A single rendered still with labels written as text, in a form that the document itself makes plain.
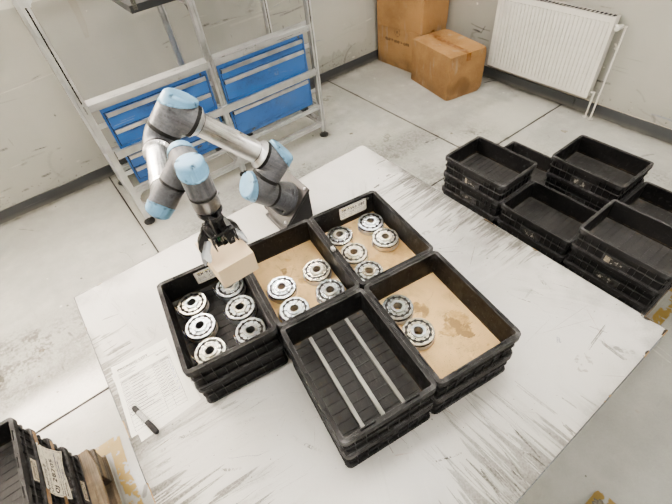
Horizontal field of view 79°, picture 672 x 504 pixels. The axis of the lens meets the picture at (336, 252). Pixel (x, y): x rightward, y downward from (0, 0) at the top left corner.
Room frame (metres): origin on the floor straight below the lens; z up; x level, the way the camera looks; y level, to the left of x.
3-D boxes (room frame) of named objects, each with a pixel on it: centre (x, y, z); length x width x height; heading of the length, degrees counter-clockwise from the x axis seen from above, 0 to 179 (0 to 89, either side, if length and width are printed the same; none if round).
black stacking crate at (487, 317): (0.70, -0.28, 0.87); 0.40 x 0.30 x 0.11; 23
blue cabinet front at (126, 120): (2.67, 1.01, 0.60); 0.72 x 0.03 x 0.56; 122
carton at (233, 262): (0.90, 0.34, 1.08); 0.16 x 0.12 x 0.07; 32
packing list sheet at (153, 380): (0.70, 0.70, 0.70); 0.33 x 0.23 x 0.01; 32
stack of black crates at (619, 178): (1.71, -1.47, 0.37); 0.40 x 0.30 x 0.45; 32
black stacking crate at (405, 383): (0.58, -0.01, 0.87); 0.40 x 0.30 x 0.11; 23
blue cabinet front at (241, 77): (3.09, 0.33, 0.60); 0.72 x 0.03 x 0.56; 122
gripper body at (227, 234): (0.87, 0.32, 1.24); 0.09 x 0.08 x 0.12; 32
